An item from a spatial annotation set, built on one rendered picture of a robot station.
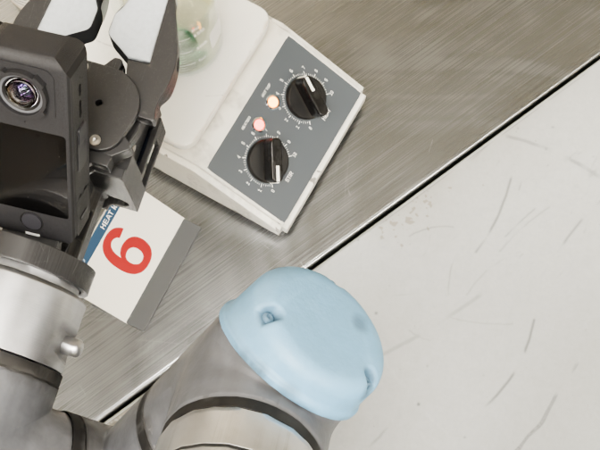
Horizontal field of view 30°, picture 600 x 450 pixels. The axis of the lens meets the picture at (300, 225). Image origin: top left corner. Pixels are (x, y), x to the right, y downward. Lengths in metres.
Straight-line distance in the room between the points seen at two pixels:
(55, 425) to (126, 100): 0.17
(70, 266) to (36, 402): 0.07
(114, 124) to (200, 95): 0.21
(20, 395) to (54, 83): 0.15
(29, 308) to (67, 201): 0.06
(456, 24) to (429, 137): 0.10
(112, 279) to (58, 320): 0.26
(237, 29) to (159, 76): 0.22
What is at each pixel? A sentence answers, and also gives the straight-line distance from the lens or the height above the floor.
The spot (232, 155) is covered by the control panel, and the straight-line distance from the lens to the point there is 0.80.
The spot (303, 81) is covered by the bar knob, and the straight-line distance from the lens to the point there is 0.81.
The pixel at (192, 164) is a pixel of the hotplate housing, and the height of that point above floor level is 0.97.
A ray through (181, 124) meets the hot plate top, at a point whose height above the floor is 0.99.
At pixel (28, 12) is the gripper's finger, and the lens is 0.63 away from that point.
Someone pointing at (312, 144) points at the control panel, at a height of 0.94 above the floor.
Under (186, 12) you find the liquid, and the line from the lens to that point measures 0.78.
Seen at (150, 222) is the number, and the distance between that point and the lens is 0.84.
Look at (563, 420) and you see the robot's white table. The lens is 0.84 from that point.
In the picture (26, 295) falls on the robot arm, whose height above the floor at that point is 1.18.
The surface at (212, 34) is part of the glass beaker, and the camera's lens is 0.76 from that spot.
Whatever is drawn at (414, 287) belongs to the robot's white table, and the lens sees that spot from 0.84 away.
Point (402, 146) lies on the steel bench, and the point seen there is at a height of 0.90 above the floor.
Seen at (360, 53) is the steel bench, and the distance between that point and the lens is 0.90.
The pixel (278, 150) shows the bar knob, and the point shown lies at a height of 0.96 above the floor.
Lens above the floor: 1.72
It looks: 75 degrees down
